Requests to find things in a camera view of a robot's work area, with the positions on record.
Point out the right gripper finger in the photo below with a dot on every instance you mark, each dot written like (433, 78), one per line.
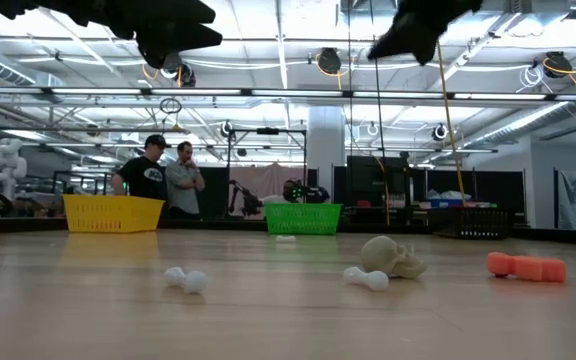
(413, 40)

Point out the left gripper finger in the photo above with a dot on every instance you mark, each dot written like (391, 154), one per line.
(178, 12)
(168, 42)

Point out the small beige plastic skull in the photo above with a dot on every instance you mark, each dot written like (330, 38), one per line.
(388, 256)

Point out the small white plastic bone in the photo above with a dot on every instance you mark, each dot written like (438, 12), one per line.
(188, 280)
(368, 279)
(285, 239)

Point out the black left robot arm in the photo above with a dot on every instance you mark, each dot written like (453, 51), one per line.
(8, 6)

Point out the black background robot arm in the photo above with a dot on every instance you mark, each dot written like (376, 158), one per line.
(308, 194)
(248, 200)

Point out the long ceiling light strip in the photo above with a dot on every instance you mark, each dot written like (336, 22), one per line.
(293, 93)

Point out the person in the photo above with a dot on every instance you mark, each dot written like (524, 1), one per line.
(184, 185)
(274, 198)
(143, 177)

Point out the white structural column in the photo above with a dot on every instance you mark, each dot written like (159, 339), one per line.
(326, 150)

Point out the black equipment cabinet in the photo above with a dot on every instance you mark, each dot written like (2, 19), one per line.
(373, 180)

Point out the black partition panel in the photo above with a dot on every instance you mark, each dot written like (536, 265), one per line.
(215, 195)

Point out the blue storage bin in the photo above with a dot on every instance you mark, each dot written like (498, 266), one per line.
(445, 202)

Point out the pink curtain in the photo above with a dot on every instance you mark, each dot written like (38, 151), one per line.
(268, 177)

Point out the yellow plastic basket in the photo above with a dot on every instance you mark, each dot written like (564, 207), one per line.
(113, 214)

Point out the white robot figure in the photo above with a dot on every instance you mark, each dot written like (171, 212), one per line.
(5, 170)

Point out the black plastic basket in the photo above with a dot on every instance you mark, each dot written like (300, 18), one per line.
(473, 222)

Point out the green plastic basket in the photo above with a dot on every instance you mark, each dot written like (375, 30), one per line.
(303, 218)

